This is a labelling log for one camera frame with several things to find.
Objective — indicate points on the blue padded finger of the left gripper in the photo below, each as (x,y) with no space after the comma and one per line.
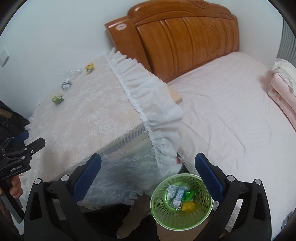
(20,138)

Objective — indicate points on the clear crushed plastic bottle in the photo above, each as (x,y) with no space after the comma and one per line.
(73,73)

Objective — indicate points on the person's left hand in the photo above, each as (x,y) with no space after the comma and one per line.
(16,188)

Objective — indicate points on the red foil wrapper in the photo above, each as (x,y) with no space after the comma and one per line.
(178,160)

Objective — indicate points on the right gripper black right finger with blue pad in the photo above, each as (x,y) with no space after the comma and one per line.
(253,221)

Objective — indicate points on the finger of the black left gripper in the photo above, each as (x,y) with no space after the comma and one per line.
(35,146)

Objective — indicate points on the orange wooden headboard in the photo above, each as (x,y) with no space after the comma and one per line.
(171,38)

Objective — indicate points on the green plastic mesh waste basket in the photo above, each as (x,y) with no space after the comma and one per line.
(176,219)

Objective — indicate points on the white wall switch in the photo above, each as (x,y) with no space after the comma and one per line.
(4,56)

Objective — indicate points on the small yellow crumpled wrapper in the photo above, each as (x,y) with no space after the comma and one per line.
(89,68)

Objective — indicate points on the yellow foam fruit net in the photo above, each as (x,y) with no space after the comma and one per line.
(188,206)

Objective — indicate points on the pink folded blanket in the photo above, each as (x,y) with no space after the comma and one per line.
(281,87)

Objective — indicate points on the silver foil blister pack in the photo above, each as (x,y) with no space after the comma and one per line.
(171,191)

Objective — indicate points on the small green yellow wrapper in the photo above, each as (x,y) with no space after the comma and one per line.
(58,99)

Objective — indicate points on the blue white snack wrapper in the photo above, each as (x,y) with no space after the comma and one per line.
(177,201)

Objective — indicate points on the white lace ruffled table cover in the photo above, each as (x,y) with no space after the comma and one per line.
(120,111)

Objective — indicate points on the green snack wrapper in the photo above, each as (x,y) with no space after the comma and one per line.
(189,196)

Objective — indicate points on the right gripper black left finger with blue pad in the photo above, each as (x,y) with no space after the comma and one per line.
(52,212)

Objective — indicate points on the pink bed sheet mattress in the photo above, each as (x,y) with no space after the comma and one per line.
(229,117)

